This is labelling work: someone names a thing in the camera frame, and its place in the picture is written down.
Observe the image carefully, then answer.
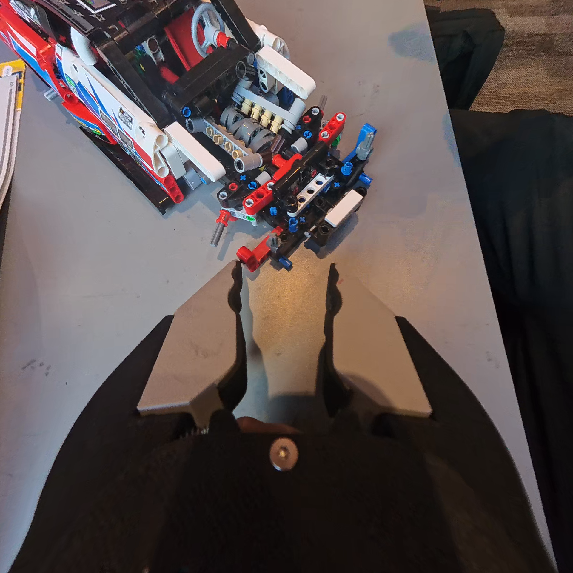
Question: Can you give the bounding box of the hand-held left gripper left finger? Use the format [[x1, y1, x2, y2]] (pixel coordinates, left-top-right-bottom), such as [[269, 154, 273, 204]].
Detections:
[[136, 260, 249, 429]]

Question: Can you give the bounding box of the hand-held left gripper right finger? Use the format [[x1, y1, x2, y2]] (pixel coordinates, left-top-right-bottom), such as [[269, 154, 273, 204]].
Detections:
[[317, 263, 433, 418]]

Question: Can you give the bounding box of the black backpack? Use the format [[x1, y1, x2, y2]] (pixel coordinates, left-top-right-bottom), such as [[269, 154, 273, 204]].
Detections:
[[425, 7, 506, 110]]

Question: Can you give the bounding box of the open instruction booklet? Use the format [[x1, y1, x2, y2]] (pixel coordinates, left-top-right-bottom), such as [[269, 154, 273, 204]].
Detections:
[[0, 58, 25, 211]]

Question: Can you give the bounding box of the brick-built toy race car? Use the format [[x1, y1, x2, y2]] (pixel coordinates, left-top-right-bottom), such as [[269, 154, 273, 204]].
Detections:
[[0, 0, 378, 271]]

